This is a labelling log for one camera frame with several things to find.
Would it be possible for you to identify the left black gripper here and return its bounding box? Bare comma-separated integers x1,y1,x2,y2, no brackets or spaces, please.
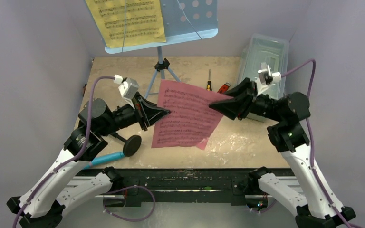
98,91,170,136

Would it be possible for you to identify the pink sheet music page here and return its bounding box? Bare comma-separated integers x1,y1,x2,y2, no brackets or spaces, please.
151,79,228,150

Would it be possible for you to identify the yellow sheet music page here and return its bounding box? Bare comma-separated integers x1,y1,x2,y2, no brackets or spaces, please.
85,0,166,49

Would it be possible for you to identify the light blue music stand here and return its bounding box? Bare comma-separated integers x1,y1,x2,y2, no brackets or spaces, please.
84,0,219,100

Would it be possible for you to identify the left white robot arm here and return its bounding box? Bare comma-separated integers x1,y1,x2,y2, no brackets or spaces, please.
7,93,170,228

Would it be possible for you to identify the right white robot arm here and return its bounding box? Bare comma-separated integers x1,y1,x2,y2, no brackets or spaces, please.
209,79,356,228

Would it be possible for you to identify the yellow black screwdriver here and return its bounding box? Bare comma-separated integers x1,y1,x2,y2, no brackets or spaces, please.
206,69,212,91

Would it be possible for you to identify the black microphone desk stand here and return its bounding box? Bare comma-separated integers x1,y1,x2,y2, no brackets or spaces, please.
111,133,142,157

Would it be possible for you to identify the clear plastic storage box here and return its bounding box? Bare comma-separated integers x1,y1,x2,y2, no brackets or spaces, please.
236,33,290,123

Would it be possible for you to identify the teal microphone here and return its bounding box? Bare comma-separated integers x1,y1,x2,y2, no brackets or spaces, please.
83,152,125,170

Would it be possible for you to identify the red handled adjustable wrench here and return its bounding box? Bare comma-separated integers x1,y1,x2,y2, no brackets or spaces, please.
217,82,231,94

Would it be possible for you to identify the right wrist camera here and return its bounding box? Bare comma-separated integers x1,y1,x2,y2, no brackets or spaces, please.
255,62,282,96

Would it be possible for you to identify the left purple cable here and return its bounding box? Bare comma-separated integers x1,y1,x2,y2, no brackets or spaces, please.
11,75,117,228

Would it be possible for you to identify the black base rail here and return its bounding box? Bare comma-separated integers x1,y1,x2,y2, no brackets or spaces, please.
75,168,297,208

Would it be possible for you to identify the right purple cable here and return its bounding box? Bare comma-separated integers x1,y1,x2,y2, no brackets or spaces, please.
280,58,364,228

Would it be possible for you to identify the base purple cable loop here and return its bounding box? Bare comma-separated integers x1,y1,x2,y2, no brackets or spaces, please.
102,185,156,222

